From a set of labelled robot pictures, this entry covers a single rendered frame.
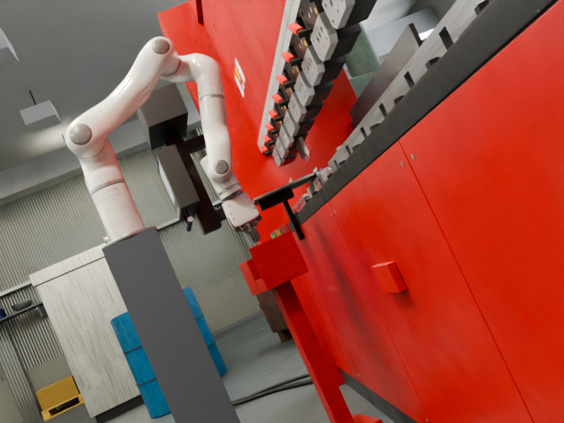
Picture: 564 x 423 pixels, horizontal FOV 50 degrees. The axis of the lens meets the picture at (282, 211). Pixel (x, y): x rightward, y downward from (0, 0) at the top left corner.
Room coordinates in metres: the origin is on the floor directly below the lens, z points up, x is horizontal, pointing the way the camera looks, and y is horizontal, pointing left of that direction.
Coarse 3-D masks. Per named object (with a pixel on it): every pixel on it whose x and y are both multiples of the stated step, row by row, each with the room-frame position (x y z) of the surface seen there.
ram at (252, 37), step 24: (216, 0) 2.62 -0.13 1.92; (240, 0) 2.17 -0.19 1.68; (264, 0) 1.86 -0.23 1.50; (216, 24) 2.90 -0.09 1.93; (240, 24) 2.36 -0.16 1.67; (264, 24) 1.99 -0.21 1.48; (288, 24) 1.73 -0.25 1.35; (216, 48) 3.23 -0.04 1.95; (240, 48) 2.57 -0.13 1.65; (264, 48) 2.14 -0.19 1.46; (264, 72) 2.32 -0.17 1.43; (240, 96) 3.15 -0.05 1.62; (264, 96) 2.53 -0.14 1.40; (264, 144) 3.11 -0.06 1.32
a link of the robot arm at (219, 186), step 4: (204, 160) 2.00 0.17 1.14; (204, 164) 2.01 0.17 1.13; (208, 164) 2.00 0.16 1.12; (204, 168) 2.01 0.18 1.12; (208, 168) 1.99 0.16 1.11; (208, 172) 2.00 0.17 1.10; (232, 172) 2.02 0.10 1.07; (208, 176) 2.02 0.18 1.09; (232, 176) 2.01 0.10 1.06; (212, 180) 2.00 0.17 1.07; (228, 180) 2.00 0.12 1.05; (232, 180) 2.01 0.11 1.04; (236, 180) 2.02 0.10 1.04; (212, 184) 2.02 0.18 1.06; (216, 184) 2.00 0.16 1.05; (220, 184) 2.00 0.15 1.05; (224, 184) 1.99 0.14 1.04; (228, 184) 2.00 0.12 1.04; (232, 184) 2.00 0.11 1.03; (216, 188) 2.01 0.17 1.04; (220, 188) 2.00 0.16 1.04; (224, 188) 2.00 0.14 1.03
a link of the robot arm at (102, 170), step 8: (104, 152) 2.01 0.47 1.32; (112, 152) 2.05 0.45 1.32; (80, 160) 2.03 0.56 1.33; (88, 160) 2.00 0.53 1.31; (96, 160) 2.01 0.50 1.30; (104, 160) 2.02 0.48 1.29; (112, 160) 2.02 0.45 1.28; (88, 168) 2.01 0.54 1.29; (96, 168) 1.98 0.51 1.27; (104, 168) 1.94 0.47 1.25; (112, 168) 1.96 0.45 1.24; (88, 176) 1.95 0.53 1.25; (96, 176) 1.93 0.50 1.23; (104, 176) 1.93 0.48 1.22; (112, 176) 1.94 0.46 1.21; (120, 176) 1.97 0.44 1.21; (88, 184) 1.95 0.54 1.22; (96, 184) 1.93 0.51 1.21; (104, 184) 1.93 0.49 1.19; (112, 184) 1.94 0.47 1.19
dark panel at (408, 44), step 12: (408, 24) 2.22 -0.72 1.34; (408, 36) 2.27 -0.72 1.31; (396, 48) 2.41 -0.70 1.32; (408, 48) 2.31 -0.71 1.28; (384, 60) 2.57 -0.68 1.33; (396, 60) 2.46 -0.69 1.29; (408, 60) 2.36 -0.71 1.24; (384, 72) 2.63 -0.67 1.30; (396, 72) 2.51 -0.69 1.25; (372, 84) 2.83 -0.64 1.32; (384, 84) 2.69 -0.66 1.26; (360, 96) 3.05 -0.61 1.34; (372, 96) 2.90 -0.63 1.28; (360, 108) 3.13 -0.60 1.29; (360, 120) 3.22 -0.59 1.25
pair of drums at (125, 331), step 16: (192, 304) 5.75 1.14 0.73; (112, 320) 5.02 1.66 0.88; (128, 320) 4.94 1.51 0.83; (128, 336) 4.96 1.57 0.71; (208, 336) 5.78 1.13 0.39; (128, 352) 5.00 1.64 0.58; (144, 352) 4.93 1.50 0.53; (144, 368) 4.95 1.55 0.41; (224, 368) 5.81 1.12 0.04; (144, 384) 4.98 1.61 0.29; (144, 400) 5.07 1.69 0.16; (160, 400) 4.94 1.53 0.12; (160, 416) 4.99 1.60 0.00
